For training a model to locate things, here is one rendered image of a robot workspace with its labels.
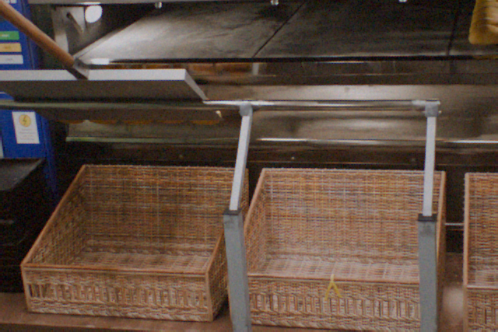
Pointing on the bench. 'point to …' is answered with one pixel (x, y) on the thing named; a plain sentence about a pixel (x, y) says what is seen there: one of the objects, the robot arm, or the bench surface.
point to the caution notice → (26, 127)
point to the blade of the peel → (108, 92)
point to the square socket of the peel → (81, 71)
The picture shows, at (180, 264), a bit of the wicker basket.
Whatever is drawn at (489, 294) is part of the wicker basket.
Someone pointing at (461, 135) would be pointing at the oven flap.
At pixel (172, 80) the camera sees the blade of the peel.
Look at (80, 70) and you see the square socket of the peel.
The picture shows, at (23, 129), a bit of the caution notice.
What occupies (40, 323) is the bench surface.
